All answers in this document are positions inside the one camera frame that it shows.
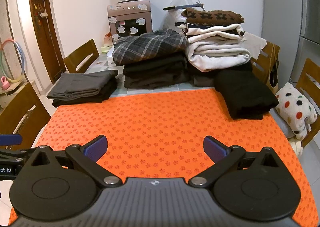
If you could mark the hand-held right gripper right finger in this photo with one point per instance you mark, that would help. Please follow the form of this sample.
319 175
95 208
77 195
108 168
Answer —
215 148

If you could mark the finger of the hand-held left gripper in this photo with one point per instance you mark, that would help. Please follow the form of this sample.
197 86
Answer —
10 140
15 155

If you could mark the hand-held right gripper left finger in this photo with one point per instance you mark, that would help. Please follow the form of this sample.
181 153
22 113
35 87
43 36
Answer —
96 148

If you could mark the black folded clothes stack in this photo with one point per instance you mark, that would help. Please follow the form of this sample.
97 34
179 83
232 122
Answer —
155 73

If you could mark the wooden chair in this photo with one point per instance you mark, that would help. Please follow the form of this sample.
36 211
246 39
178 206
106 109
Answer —
308 79
261 64
81 56
22 114

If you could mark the pink kettlebell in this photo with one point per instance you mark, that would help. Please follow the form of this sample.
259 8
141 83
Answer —
3 83

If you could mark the black folded garment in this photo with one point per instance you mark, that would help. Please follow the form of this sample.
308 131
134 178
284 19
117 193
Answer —
246 94

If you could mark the folded dark grey pants stack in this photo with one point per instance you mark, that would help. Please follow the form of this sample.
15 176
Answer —
82 86

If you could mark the orange patterned mat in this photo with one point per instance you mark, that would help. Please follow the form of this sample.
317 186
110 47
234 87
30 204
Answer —
155 122

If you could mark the dark folded garment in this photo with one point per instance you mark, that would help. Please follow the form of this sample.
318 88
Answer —
200 76

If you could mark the white fleece blanket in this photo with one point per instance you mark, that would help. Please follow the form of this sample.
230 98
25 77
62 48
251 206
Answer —
297 147

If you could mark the pastel hula hoop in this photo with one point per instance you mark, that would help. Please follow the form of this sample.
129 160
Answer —
22 54

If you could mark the white polka dot blanket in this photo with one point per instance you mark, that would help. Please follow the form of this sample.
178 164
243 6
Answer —
295 109

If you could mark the brown paper bag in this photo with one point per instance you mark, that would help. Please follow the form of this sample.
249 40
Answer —
273 76

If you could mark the white folded garments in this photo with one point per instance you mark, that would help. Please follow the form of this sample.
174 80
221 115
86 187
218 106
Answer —
217 49

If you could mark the pale green container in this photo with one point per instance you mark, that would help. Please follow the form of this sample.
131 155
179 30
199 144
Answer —
107 48

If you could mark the brown wooden door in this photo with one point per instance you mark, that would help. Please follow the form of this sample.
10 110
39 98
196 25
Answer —
47 41

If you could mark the white cloth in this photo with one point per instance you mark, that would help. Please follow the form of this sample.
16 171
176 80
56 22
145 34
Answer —
253 44

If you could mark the grey plaid folded garment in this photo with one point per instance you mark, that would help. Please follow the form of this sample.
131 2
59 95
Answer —
147 46

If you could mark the brown patterned knit sweater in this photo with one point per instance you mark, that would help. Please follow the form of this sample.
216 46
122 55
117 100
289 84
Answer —
215 16

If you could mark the pink water dispenser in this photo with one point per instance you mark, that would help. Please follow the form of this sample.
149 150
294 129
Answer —
130 18

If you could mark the white plastic bag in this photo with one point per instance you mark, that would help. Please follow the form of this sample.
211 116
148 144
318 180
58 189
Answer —
175 14

